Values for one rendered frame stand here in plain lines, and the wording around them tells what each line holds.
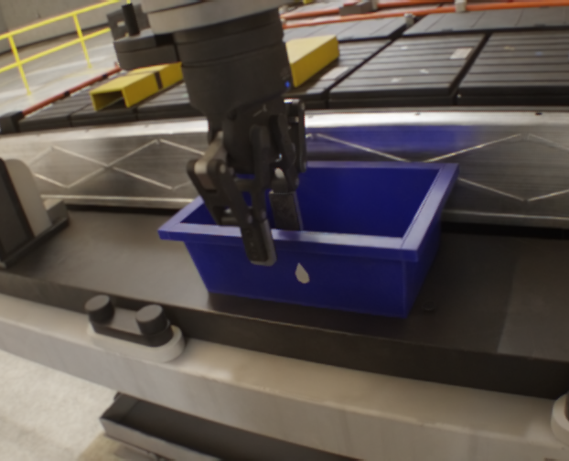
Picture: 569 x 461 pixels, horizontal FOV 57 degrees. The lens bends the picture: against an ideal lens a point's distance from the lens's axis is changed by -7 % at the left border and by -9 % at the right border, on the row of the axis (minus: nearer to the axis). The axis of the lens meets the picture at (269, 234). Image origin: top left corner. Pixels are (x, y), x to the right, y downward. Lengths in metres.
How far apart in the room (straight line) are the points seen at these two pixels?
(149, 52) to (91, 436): 1.51
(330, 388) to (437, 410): 0.09
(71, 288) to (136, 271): 0.08
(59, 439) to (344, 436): 1.45
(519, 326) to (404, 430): 0.12
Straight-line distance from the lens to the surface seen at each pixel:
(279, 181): 0.45
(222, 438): 1.09
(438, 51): 0.76
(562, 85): 0.57
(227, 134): 0.37
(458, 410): 0.44
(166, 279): 0.59
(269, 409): 0.49
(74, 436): 1.84
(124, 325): 0.56
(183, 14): 0.35
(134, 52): 0.41
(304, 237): 0.43
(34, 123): 0.97
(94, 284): 0.63
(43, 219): 0.80
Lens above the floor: 1.16
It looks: 27 degrees down
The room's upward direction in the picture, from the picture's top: 13 degrees counter-clockwise
